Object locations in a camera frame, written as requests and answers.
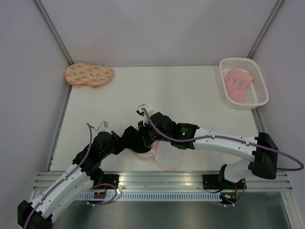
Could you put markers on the carrot print fabric pouch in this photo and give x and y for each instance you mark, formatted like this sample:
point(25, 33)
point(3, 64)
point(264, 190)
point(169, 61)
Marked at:
point(83, 74)

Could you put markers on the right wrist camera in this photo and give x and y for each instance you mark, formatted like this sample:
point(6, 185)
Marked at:
point(145, 110)

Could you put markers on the left aluminium frame post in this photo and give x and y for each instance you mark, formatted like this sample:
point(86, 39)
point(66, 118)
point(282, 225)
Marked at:
point(51, 27)

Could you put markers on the right aluminium frame post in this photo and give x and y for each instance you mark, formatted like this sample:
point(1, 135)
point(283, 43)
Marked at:
point(266, 26)

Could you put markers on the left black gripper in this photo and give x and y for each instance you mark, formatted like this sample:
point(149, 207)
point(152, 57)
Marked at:
point(118, 140)

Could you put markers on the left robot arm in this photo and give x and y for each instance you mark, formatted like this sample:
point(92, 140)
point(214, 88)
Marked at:
point(83, 174)

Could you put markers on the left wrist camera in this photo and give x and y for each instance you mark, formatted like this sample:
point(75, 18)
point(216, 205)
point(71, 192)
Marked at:
point(103, 127)

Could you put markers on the pink garment in basket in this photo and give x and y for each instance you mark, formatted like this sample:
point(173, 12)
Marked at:
point(235, 84)

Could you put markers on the black bra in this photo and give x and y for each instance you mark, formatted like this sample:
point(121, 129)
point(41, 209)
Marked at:
point(141, 149)

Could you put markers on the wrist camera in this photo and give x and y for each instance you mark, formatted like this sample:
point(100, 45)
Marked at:
point(145, 110)
point(103, 127)

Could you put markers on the aluminium frame post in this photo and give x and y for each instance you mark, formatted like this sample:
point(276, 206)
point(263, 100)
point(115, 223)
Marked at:
point(51, 27)
point(266, 26)

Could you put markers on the white mesh laundry bag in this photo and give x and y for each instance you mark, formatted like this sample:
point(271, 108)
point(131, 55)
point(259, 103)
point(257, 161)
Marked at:
point(165, 158)

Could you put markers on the aluminium mounting rail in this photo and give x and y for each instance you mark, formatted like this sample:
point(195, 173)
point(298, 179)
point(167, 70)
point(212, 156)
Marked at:
point(190, 181)

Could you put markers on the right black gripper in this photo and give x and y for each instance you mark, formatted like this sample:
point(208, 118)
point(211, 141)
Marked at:
point(142, 132)

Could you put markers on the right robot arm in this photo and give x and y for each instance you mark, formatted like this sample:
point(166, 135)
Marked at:
point(257, 155)

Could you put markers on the white slotted cable duct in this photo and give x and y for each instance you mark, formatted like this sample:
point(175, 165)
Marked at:
point(151, 196)

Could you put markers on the white plastic basket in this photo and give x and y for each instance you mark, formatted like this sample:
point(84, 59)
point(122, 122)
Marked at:
point(255, 94)

